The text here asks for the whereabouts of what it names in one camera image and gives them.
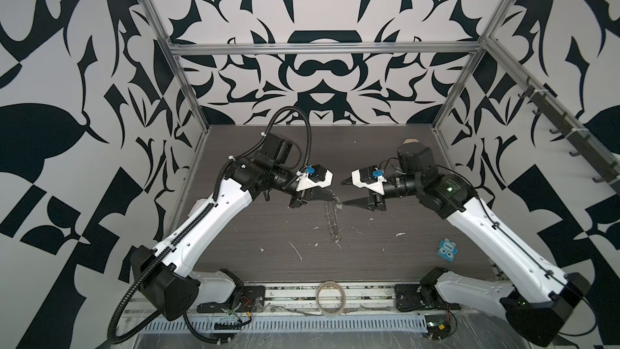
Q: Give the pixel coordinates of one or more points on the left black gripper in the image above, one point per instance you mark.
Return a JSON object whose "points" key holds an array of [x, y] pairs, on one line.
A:
{"points": [[301, 197]]}

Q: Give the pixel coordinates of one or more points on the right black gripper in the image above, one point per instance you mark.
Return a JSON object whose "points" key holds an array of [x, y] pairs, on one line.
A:
{"points": [[370, 202]]}

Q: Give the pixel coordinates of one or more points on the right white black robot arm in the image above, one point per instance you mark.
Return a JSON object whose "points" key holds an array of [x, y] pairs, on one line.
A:
{"points": [[536, 299]]}

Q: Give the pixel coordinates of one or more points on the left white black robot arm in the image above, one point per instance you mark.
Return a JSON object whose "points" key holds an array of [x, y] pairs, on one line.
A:
{"points": [[166, 275]]}

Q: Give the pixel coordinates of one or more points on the light blue small toy block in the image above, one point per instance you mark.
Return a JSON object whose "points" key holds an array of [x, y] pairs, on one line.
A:
{"points": [[447, 250]]}

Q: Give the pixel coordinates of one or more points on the small electronics board right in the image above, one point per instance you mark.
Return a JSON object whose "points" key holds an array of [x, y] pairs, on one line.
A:
{"points": [[441, 326]]}

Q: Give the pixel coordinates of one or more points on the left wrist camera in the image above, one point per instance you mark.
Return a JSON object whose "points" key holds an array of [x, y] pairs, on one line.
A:
{"points": [[275, 148]]}

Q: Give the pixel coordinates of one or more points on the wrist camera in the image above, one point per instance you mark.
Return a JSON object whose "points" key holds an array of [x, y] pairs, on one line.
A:
{"points": [[414, 157], [275, 148]]}

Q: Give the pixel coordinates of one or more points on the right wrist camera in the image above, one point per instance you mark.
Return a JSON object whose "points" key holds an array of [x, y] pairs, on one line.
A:
{"points": [[414, 157]]}

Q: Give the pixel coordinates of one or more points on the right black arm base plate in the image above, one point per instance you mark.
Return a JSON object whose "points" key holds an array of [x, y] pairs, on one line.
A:
{"points": [[422, 296]]}

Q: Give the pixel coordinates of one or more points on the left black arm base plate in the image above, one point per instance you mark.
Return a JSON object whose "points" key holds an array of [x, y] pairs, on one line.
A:
{"points": [[242, 300]]}

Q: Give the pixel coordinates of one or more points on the white slotted cable duct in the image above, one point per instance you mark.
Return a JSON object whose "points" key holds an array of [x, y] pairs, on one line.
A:
{"points": [[415, 324]]}

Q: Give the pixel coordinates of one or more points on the black wall hook rail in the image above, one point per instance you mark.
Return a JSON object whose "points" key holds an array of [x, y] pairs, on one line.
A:
{"points": [[567, 127]]}

